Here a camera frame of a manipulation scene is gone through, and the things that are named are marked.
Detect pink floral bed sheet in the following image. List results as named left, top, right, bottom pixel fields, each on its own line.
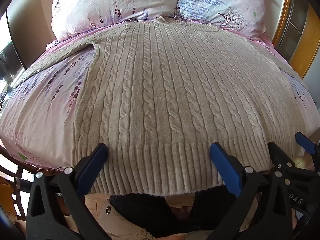
left=0, top=29, right=320, bottom=173

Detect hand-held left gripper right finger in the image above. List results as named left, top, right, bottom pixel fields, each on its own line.
left=209, top=142, right=293, bottom=240

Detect dark wooden chair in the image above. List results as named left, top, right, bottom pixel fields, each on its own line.
left=0, top=145, right=34, bottom=222

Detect dark flat screen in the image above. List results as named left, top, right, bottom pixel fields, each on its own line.
left=0, top=5, right=28, bottom=87

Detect wooden glass-panel door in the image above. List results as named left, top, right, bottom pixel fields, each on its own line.
left=271, top=0, right=320, bottom=79

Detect pink floral pillow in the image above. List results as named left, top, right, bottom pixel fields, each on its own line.
left=47, top=0, right=186, bottom=42

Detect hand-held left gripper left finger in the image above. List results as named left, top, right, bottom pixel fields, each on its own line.
left=26, top=142, right=111, bottom=240

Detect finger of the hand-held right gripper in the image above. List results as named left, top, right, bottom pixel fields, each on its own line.
left=267, top=142, right=304, bottom=180
left=295, top=131, right=320, bottom=174

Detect person's black pants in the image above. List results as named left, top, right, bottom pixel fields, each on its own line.
left=110, top=184, right=237, bottom=239

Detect cream cable-knit sweater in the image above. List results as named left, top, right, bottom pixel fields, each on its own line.
left=11, top=16, right=305, bottom=197

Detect person's beige jacket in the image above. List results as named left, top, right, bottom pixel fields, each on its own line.
left=99, top=198, right=157, bottom=240

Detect tree print floral pillow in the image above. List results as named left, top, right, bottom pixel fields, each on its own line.
left=176, top=0, right=274, bottom=39

